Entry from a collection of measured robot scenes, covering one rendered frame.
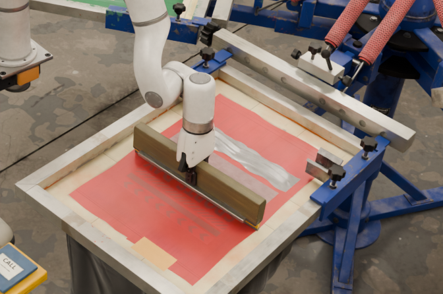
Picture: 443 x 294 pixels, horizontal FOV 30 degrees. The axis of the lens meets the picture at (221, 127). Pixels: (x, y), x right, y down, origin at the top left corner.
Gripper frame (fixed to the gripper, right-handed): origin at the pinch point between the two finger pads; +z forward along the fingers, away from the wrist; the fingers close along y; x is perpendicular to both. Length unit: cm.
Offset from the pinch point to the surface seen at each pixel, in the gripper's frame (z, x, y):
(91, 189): 4.0, -18.6, 18.3
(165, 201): 5.3, -2.7, 8.3
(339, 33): -7, -4, -74
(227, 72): 0.0, -22.9, -42.7
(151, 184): 4.8, -9.3, 6.2
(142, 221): 5.4, -2.3, 17.5
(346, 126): 93, -38, -161
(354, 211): 77, 3, -95
